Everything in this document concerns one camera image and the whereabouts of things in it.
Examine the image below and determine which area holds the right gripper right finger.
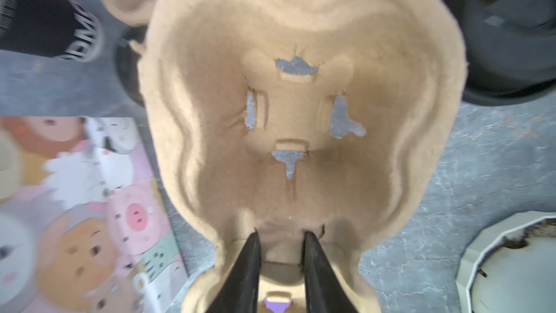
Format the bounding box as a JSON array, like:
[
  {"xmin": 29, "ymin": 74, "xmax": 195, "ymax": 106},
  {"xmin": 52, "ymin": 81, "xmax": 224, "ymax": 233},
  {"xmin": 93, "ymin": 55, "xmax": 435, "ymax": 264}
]
[{"xmin": 303, "ymin": 231, "xmax": 357, "ymax": 313}]

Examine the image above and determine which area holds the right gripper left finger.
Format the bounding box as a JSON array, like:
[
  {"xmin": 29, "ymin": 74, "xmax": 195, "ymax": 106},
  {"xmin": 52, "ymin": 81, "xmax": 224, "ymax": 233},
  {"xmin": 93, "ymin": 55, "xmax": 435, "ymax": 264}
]
[{"xmin": 206, "ymin": 231, "xmax": 261, "ymax": 313}]

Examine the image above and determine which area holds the cartoon animal paper gift bag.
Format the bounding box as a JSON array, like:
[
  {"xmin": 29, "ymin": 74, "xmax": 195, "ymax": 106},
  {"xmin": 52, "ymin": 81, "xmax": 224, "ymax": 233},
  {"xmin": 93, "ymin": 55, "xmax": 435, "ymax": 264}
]
[{"xmin": 1, "ymin": 116, "xmax": 188, "ymax": 312}]

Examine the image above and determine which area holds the brown pulp cup carrier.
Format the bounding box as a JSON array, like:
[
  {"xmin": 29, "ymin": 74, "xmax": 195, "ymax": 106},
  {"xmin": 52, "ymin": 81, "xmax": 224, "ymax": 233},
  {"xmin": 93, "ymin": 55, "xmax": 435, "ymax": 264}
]
[{"xmin": 138, "ymin": 0, "xmax": 467, "ymax": 312}]

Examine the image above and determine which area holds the single paper coffee cup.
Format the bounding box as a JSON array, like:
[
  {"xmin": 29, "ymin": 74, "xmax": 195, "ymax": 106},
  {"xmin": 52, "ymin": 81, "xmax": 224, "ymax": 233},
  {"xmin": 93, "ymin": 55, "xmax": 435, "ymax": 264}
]
[{"xmin": 427, "ymin": 0, "xmax": 556, "ymax": 107}]

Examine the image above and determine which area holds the stack of paper coffee cups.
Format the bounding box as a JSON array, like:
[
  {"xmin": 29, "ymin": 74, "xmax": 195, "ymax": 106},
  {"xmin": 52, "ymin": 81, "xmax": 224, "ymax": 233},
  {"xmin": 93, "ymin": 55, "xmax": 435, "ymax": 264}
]
[{"xmin": 1, "ymin": 0, "xmax": 105, "ymax": 62}]

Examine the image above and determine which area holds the purple pink garden trowel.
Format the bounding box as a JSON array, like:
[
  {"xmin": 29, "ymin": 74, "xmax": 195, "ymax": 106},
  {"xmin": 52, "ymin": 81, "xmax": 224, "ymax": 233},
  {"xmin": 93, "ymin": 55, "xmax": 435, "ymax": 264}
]
[{"xmin": 264, "ymin": 299, "xmax": 293, "ymax": 313}]

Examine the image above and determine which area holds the potted green plant white pot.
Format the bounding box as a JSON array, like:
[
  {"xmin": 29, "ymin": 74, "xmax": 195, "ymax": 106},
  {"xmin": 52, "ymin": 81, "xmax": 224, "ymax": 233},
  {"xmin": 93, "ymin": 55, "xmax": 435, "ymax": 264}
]
[{"xmin": 456, "ymin": 211, "xmax": 555, "ymax": 312}]

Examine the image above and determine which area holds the stack of black cup lids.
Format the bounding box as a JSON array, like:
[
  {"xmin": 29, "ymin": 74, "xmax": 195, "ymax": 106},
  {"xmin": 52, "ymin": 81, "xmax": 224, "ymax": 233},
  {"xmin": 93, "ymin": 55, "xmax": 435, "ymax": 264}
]
[{"xmin": 114, "ymin": 26, "xmax": 147, "ymax": 107}]

